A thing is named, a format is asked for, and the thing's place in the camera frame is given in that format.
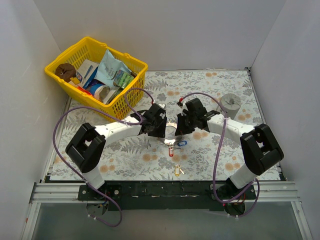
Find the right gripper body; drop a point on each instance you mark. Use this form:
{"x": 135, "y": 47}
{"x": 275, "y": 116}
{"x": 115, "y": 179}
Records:
{"x": 184, "y": 122}

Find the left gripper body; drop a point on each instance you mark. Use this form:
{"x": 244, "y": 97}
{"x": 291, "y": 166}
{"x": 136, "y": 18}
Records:
{"x": 157, "y": 124}

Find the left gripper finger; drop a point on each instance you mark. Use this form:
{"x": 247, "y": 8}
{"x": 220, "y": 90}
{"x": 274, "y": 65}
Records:
{"x": 161, "y": 129}
{"x": 148, "y": 130}

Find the red key tag with key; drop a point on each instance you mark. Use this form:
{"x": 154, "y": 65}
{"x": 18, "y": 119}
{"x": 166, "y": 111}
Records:
{"x": 171, "y": 151}

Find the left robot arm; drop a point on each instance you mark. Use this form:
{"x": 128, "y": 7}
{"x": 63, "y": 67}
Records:
{"x": 86, "y": 147}

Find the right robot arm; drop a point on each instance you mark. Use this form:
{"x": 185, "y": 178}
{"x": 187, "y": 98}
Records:
{"x": 260, "y": 149}

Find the floral patterned table mat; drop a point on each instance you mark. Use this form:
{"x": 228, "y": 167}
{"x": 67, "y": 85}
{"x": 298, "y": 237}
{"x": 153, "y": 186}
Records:
{"x": 206, "y": 155}

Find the grey wrapped can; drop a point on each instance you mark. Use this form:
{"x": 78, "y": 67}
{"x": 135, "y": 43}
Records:
{"x": 231, "y": 104}

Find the yellow key tag with key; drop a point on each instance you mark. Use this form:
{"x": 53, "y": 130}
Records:
{"x": 178, "y": 170}

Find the green snack packet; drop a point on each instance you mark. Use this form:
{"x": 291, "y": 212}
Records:
{"x": 122, "y": 79}

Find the grey brown pouch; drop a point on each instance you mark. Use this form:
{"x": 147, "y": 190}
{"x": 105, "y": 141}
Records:
{"x": 106, "y": 94}

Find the light blue chips bag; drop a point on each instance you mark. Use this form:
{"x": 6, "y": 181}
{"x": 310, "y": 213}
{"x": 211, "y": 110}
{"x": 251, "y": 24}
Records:
{"x": 108, "y": 68}

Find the white blue box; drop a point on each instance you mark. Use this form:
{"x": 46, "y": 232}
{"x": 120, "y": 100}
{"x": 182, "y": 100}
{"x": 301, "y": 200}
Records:
{"x": 86, "y": 73}

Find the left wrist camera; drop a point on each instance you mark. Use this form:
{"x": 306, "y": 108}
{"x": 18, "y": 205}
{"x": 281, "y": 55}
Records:
{"x": 158, "y": 111}

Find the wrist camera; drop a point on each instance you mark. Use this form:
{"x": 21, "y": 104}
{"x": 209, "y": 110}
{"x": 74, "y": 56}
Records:
{"x": 187, "y": 107}
{"x": 158, "y": 111}

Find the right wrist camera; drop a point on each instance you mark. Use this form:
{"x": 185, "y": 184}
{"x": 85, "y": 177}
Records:
{"x": 187, "y": 107}

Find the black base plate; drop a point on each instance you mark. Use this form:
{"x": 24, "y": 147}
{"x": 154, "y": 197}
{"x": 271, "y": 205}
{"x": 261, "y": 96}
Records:
{"x": 178, "y": 195}

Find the aluminium frame rail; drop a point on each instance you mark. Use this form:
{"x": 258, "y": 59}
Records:
{"x": 79, "y": 192}

